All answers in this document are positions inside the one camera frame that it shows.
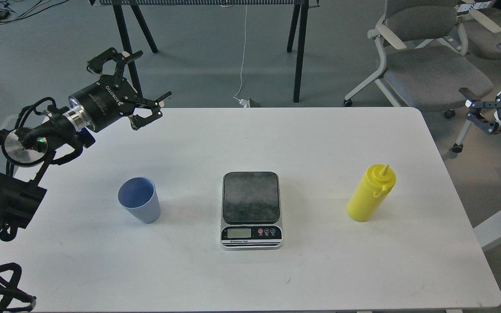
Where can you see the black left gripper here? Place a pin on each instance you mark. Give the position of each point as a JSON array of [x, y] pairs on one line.
[[104, 104]]

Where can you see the blue ribbed plastic cup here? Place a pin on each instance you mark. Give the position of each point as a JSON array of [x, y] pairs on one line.
[[139, 197]]

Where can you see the yellow squeeze bottle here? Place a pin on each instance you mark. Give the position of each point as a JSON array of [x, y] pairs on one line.
[[376, 183]]

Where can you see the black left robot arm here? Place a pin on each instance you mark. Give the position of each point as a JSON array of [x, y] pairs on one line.
[[46, 135]]

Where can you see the digital kitchen scale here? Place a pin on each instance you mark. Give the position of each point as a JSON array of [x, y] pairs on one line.
[[251, 216]]

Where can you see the grey office chair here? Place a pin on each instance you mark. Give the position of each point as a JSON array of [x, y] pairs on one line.
[[482, 23], [421, 47]]

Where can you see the black metal table frame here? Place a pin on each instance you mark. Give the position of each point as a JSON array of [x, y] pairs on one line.
[[245, 45]]

